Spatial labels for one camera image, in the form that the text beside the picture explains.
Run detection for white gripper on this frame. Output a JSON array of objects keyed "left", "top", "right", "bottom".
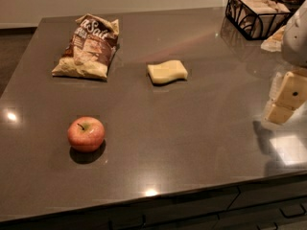
[{"left": 264, "top": 0, "right": 307, "bottom": 125}]

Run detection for red yellow apple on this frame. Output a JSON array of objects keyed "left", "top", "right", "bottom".
[{"left": 67, "top": 117, "right": 106, "bottom": 152}]

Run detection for yellow sponge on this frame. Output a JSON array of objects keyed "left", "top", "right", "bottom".
[{"left": 147, "top": 60, "right": 188, "bottom": 84}]

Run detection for white packet beside basket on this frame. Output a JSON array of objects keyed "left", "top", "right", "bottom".
[{"left": 261, "top": 26, "right": 285, "bottom": 53}]

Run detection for white napkins in basket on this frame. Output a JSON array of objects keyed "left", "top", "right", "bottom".
[{"left": 232, "top": 0, "right": 292, "bottom": 38}]

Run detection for brown white chip bag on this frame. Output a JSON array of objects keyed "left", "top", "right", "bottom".
[{"left": 52, "top": 13, "right": 120, "bottom": 80}]

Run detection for black wire basket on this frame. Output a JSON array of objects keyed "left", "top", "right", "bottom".
[{"left": 224, "top": 0, "right": 294, "bottom": 41}]

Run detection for black drawer handle right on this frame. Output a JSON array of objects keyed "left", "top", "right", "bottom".
[{"left": 279, "top": 204, "right": 307, "bottom": 219}]

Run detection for black drawer handle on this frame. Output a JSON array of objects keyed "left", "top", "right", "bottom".
[
  {"left": 108, "top": 215, "right": 146, "bottom": 230},
  {"left": 279, "top": 204, "right": 307, "bottom": 219}
]

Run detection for black drawer handle left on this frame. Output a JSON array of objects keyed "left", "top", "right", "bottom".
[{"left": 108, "top": 215, "right": 146, "bottom": 230}]

